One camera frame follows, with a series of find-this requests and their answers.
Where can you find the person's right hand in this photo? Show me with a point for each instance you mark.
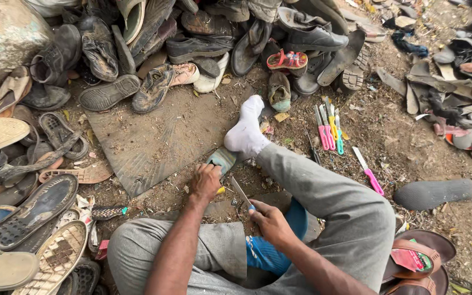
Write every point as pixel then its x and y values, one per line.
pixel 275 225

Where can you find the person's left hand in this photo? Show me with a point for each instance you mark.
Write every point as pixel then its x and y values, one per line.
pixel 204 184

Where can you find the person's right fingers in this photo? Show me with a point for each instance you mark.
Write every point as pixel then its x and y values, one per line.
pixel 259 213

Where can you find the person's left fingers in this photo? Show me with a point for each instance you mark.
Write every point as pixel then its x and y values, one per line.
pixel 213 169

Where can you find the teal grey shoe sole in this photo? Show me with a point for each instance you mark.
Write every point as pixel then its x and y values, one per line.
pixel 224 157

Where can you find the small yellow scrap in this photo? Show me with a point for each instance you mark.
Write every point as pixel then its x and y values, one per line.
pixel 220 190

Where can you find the person's white sock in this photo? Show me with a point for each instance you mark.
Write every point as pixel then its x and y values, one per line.
pixel 246 131

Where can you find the brown rubber mat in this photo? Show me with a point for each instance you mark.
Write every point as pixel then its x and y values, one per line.
pixel 158 139

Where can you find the black awl tool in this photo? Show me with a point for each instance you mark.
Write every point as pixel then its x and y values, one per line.
pixel 313 149

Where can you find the person's grey trousers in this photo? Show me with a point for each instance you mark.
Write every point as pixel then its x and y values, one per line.
pixel 342 213

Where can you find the small dirty child's shoe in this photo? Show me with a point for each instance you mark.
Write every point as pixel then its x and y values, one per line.
pixel 279 92

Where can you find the woven patterned sole piece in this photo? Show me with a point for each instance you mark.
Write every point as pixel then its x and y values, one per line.
pixel 107 212

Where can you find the heap of old worn shoes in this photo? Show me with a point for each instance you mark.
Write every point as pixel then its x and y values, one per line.
pixel 203 41

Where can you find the red child's sandal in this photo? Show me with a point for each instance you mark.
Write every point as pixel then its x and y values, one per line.
pixel 287 60

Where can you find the small red box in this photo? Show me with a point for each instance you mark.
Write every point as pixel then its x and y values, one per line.
pixel 102 250

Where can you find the red green packet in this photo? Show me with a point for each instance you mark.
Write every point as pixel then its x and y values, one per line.
pixel 412 258

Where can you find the brown leather sandal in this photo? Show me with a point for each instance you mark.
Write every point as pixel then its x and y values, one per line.
pixel 420 286
pixel 441 246

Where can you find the grey dotted shoe sole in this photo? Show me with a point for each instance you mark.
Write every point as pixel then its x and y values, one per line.
pixel 436 194

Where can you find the heap of worn shoe soles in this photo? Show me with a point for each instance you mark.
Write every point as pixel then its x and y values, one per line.
pixel 35 213

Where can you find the dark blue cloth scrap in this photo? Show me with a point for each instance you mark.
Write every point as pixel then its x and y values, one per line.
pixel 410 46

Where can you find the heap of leather scraps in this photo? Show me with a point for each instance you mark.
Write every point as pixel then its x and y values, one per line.
pixel 457 94

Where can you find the large grey boulder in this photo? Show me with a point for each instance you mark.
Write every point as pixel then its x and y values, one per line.
pixel 2 41

